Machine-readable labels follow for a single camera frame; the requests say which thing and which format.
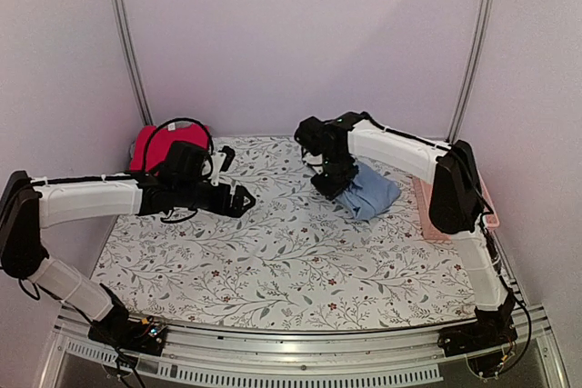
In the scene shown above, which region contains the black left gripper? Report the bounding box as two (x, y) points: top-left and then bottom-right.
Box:
(176, 179), (256, 217)

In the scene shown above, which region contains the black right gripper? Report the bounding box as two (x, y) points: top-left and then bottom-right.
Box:
(310, 152), (359, 200)

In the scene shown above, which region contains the light blue shirt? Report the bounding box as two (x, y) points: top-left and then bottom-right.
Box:
(336, 162), (401, 221)

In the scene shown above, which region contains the red t-shirt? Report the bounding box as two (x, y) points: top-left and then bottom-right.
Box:
(129, 121), (209, 171)

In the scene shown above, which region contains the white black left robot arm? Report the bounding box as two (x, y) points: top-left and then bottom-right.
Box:
(1, 117), (256, 346)

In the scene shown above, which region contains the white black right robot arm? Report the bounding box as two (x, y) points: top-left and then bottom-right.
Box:
(295, 112), (518, 353)

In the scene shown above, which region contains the floral patterned tablecloth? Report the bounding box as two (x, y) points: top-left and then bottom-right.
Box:
(93, 137), (474, 330)

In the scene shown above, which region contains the pink perforated plastic basket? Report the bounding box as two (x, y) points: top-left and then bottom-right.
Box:
(411, 176), (501, 244)

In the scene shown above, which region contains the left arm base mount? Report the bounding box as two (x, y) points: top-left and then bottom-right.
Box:
(88, 312), (167, 356)

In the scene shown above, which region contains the aluminium front rail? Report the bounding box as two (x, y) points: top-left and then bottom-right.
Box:
(39, 305), (574, 387)

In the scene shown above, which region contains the aluminium frame post right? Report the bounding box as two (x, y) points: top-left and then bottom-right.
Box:
(447, 0), (494, 143)

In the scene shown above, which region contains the aluminium frame post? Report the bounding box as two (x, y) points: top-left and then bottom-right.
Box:
(111, 0), (154, 125)
(447, 0), (494, 143)

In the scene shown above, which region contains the aluminium frame post left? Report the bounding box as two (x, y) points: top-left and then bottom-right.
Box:
(111, 0), (154, 125)

